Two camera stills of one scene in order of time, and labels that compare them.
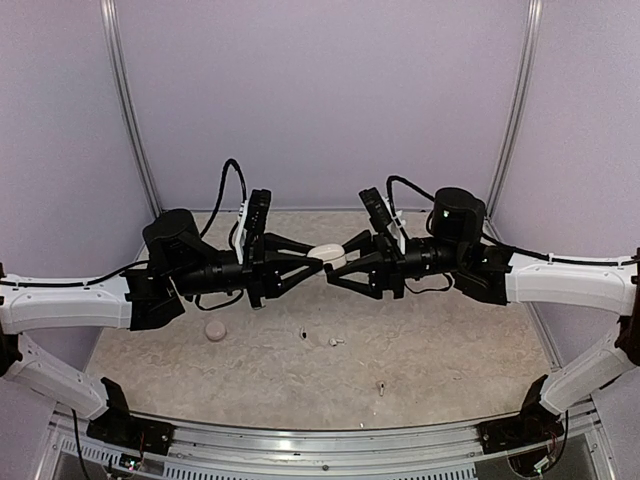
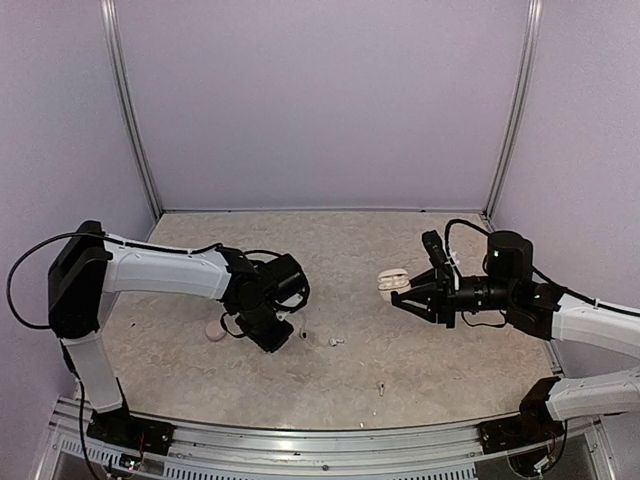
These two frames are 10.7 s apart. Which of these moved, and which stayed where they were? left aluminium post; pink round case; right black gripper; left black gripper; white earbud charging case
Moved: white earbud charging case; right black gripper; left black gripper
Stayed: left aluminium post; pink round case
